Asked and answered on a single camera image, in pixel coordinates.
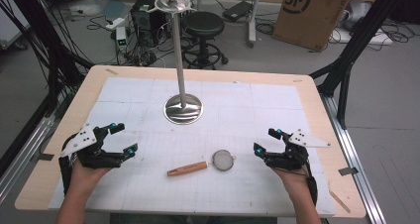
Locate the wooden handled mesh strainer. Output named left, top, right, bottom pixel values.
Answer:
left=166, top=149, right=237, bottom=177

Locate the black round stool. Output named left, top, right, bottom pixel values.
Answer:
left=180, top=11, right=230, bottom=70

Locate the black wrist strap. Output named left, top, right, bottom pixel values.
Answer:
left=305, top=161, right=319, bottom=206
left=58, top=156, right=79, bottom=197

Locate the white device with green display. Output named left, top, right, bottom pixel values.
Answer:
left=115, top=26, right=129, bottom=54

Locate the aluminium rail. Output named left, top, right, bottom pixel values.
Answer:
left=0, top=90, right=74, bottom=204
left=319, top=92, right=387, bottom=224

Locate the metal utensil stand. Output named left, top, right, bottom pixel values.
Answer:
left=146, top=0, right=204, bottom=126

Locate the white power strip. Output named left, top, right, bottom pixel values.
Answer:
left=104, top=17, right=127, bottom=31

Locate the brown cardboard box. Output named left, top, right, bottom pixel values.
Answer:
left=272, top=0, right=357, bottom=52

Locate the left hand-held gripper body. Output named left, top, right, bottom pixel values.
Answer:
left=58, top=123, right=124, bottom=169

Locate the person's left hand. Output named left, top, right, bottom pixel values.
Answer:
left=69, top=159, right=113, bottom=195

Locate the person's right hand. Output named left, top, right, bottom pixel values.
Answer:
left=270, top=166, right=311, bottom=196

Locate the white grid mat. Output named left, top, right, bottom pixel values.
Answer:
left=47, top=76, right=337, bottom=218

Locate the black metal frame post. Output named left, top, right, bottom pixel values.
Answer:
left=3, top=0, right=95, bottom=119
left=309, top=0, right=410, bottom=131

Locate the white metal stand leg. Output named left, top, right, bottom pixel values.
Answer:
left=247, top=0, right=263, bottom=49

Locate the black computer tower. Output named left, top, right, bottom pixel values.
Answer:
left=130, top=0, right=172, bottom=49

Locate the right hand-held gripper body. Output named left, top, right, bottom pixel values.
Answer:
left=263, top=128, right=332, bottom=170

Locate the bundle of black cables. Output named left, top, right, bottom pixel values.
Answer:
left=0, top=0, right=97, bottom=96

